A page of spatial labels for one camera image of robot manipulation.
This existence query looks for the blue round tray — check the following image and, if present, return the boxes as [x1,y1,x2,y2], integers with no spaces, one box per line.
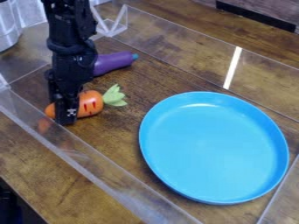
[139,92,288,205]

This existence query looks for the orange toy carrot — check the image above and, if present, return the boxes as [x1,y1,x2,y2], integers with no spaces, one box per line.
[43,83,128,120]

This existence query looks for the dark baseboard strip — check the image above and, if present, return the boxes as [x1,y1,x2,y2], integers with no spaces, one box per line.
[216,0,296,32]

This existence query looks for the clear acrylic front barrier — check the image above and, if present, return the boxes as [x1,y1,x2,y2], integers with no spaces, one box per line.
[0,74,201,224]

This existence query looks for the white checked curtain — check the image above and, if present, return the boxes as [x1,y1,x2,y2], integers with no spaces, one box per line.
[0,0,112,53]

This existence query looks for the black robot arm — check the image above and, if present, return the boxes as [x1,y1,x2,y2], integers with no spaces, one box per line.
[41,0,99,125]

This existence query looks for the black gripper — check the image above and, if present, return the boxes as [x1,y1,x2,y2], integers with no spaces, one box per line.
[44,39,97,125]

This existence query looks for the purple toy eggplant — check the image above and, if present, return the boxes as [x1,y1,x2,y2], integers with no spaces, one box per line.
[93,51,139,77]

